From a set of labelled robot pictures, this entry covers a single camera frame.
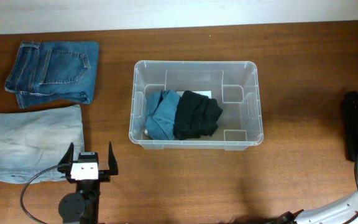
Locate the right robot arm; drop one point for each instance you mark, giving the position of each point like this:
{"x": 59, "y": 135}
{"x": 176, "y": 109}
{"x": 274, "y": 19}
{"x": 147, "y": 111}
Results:
{"x": 344, "y": 210}

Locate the white label in bin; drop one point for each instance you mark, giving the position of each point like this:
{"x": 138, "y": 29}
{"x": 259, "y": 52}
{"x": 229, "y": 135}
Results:
{"x": 204, "y": 93}

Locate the dark blue folded jeans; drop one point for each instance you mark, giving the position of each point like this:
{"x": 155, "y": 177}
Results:
{"x": 57, "y": 70}

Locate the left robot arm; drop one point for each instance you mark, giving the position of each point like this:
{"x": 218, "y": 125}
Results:
{"x": 82, "y": 206}

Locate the clear plastic storage bin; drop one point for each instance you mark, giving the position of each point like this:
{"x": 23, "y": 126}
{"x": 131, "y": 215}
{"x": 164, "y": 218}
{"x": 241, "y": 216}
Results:
{"x": 234, "y": 85}

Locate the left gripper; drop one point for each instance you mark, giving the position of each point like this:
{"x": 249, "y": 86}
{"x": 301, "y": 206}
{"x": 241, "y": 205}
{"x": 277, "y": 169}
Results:
{"x": 105, "y": 173}

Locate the light blue jeans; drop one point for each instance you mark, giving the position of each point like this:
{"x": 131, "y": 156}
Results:
{"x": 34, "y": 141}

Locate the black garment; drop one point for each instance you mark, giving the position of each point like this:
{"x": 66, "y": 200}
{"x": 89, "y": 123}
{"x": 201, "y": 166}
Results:
{"x": 196, "y": 116}

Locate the teal blue shirt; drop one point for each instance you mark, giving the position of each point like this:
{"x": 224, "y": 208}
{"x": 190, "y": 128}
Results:
{"x": 160, "y": 114}

